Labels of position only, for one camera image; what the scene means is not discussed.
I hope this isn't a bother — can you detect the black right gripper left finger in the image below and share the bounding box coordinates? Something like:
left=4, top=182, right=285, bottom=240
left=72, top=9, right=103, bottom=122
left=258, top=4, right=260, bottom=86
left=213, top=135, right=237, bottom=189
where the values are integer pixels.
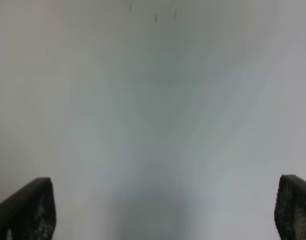
left=0, top=177, right=57, bottom=240

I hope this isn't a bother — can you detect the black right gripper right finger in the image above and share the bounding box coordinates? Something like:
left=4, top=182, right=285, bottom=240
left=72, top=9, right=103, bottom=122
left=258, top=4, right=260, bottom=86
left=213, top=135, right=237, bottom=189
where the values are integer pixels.
left=274, top=175, right=306, bottom=240

